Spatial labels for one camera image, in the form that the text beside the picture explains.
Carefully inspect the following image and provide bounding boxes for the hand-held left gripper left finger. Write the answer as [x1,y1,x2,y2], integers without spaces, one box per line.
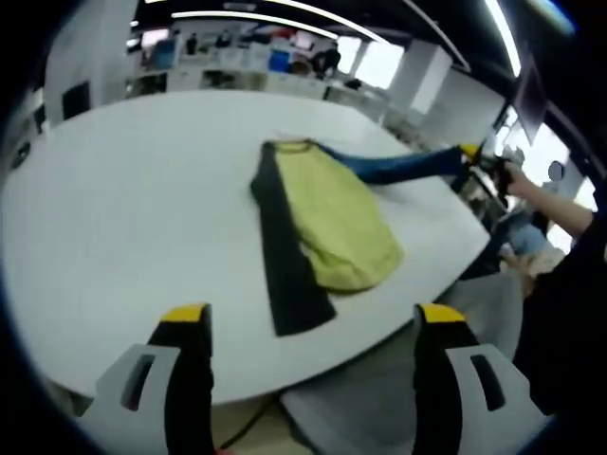
[78,302,214,455]

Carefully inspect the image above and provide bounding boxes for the ceiling light strip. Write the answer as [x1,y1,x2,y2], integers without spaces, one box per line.
[483,0,524,78]
[170,8,380,45]

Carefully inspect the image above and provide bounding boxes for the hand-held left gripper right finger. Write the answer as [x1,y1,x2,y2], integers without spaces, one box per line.
[411,302,554,455]

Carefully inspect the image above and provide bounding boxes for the black cabinet box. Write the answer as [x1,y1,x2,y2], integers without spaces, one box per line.
[61,80,92,120]

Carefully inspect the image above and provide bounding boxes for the bright window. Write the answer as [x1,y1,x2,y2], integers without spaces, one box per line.
[331,35,410,91]

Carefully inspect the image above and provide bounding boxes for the white counter cabinets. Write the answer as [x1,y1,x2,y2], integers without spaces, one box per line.
[126,64,380,111]

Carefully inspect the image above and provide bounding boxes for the white square pillar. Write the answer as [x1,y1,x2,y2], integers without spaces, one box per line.
[388,40,452,116]
[45,0,135,119]

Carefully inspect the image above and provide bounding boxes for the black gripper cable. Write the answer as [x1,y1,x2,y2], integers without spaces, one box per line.
[215,402,267,452]

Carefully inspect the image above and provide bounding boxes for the blue storage box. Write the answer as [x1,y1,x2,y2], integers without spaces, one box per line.
[267,48,291,73]

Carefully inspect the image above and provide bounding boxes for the yellow blue black garment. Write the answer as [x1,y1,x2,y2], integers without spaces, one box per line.
[249,136,464,337]

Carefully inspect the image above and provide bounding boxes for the hanging grey screen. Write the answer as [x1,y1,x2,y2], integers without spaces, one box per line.
[514,69,552,144]

